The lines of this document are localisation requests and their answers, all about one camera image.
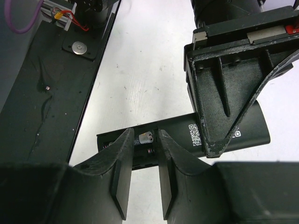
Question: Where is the AAA battery pair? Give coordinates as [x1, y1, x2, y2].
[134, 131, 154, 146]

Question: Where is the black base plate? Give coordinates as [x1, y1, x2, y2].
[0, 0, 120, 163]

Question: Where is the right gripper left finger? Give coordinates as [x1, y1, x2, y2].
[0, 128, 135, 224]

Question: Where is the slim black remote control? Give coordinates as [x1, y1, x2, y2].
[96, 99, 271, 171]

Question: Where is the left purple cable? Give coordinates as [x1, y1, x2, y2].
[5, 0, 45, 35]

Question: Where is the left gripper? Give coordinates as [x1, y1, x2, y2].
[184, 6, 299, 158]

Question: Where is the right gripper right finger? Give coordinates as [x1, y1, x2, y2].
[157, 130, 299, 224]

